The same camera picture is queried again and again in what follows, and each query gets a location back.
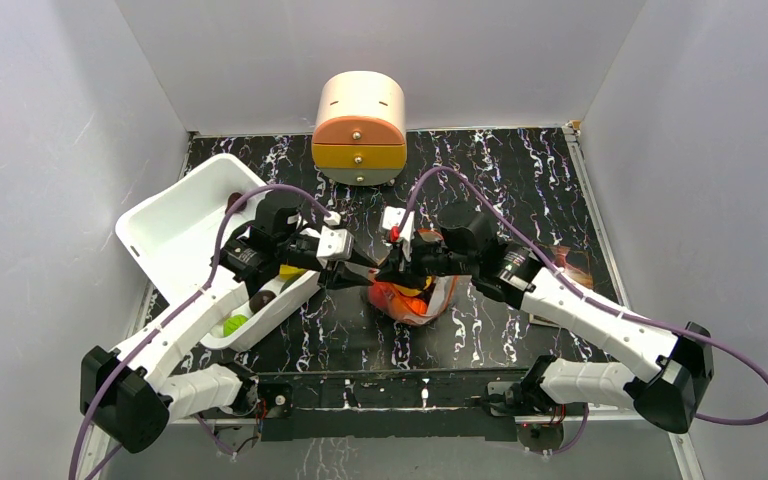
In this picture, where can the yellow star fruit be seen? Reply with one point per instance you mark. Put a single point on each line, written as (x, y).
(287, 272)

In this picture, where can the black metal base frame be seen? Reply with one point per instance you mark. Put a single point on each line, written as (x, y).
(390, 397)

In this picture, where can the green avocado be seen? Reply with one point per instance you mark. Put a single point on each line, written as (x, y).
(288, 283)

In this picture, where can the clear zip top bag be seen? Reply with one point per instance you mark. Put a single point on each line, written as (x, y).
(380, 294)

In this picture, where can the dark purple fig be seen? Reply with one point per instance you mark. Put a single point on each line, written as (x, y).
(260, 300)

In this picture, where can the dark brown passion fruit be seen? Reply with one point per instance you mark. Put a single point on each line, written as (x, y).
(235, 204)

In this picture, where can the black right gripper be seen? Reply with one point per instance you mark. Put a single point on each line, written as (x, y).
(408, 266)

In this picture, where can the white plastic bin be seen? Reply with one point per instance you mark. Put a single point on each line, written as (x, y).
(171, 236)

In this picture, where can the orange tangerine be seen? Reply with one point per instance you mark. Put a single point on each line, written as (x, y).
(403, 307)

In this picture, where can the brown book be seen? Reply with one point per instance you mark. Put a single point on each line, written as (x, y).
(574, 263)

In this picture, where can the bright green lime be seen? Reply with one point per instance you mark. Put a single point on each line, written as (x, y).
(232, 324)

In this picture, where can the yellow bell pepper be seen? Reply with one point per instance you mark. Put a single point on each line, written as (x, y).
(414, 291)

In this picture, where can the pastel mini drawer cabinet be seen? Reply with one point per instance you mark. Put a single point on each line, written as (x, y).
(360, 132)

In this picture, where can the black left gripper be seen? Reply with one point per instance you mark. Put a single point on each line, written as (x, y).
(341, 280)

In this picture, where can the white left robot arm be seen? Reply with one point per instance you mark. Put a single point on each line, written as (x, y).
(131, 392)

